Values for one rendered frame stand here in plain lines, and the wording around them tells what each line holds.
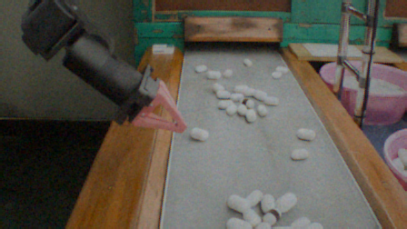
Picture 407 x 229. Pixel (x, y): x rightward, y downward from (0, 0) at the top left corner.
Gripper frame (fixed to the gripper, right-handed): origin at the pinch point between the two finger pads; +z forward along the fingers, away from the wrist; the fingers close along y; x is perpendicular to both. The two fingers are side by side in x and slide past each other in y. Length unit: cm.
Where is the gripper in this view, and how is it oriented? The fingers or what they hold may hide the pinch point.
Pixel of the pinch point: (180, 126)
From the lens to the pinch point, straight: 63.3
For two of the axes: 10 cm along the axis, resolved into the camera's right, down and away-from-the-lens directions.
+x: -6.4, 7.0, 3.2
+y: -0.1, -4.3, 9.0
